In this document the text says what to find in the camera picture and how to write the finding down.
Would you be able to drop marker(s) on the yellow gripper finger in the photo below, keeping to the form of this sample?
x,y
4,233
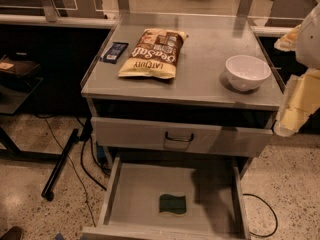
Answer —
x,y
288,41
301,100

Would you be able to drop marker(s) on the sea salt chips bag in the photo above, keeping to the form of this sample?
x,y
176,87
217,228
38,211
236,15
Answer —
x,y
156,54

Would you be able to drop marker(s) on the green sponge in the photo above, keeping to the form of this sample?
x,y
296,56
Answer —
x,y
172,204

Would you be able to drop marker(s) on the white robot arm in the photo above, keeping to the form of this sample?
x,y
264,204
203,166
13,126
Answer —
x,y
308,41

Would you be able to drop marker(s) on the grey drawer cabinet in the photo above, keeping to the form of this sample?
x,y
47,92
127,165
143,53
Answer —
x,y
199,94

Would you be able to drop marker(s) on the closed top drawer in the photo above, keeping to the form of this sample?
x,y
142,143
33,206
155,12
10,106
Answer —
x,y
208,139

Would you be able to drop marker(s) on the open middle drawer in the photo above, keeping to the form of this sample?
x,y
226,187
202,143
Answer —
x,y
187,199

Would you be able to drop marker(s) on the white bowl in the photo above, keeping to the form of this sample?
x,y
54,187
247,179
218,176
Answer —
x,y
246,73

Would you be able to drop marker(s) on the blue snack bar wrapper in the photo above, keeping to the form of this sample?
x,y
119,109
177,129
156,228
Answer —
x,y
114,52

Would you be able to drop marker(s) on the black stand leg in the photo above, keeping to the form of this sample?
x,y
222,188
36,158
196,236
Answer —
x,y
47,192

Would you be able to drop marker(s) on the dark side table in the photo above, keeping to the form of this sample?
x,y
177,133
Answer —
x,y
17,83

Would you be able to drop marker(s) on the dark shoe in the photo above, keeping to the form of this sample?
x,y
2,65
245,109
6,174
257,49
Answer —
x,y
14,233

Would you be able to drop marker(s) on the black drawer handle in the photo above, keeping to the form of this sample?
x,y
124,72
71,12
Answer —
x,y
179,139

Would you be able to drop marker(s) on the white horizontal rail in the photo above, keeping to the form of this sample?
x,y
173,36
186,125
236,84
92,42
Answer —
x,y
68,22

